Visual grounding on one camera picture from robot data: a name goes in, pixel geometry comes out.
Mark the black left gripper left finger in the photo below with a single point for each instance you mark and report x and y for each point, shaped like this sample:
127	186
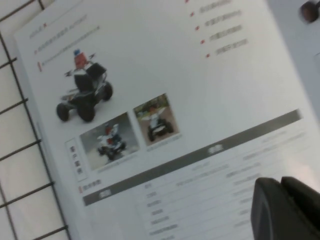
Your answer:
270	215

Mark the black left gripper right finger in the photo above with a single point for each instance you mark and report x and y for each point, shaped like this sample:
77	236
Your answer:
305	195

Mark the white product catalogue book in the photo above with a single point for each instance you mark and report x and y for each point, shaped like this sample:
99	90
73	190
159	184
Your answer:
175	75

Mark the white black-grid tablecloth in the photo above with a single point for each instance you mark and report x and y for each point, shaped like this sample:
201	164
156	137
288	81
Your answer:
15	100

